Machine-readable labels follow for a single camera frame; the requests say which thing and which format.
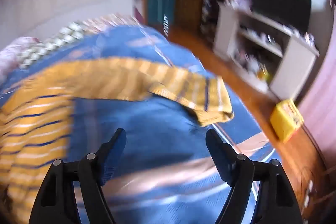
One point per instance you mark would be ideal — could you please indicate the yellow striped shirt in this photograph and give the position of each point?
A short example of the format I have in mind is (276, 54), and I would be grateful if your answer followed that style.
(78, 98)

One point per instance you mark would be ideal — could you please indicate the white tv cabinet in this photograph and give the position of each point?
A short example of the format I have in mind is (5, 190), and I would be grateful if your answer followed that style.
(265, 43)

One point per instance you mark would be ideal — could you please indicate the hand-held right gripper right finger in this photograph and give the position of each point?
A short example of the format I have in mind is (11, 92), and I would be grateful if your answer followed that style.
(221, 161)

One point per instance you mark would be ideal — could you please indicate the green white dotted pillow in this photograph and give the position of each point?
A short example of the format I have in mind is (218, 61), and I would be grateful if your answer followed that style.
(52, 41)

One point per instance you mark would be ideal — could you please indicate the blue plaid bed sheet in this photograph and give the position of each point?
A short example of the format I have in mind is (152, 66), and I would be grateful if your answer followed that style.
(157, 134)

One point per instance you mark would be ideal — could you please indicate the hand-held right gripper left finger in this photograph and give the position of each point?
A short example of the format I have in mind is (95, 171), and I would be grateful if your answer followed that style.
(113, 153)

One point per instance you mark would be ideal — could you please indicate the yellow box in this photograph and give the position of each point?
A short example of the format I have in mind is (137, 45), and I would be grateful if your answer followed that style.
(287, 119)

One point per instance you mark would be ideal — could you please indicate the black television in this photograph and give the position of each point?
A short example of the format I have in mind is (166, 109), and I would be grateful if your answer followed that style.
(282, 7)

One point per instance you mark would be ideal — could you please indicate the pink floral quilt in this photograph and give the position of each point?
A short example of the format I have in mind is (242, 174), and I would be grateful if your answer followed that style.
(11, 53)

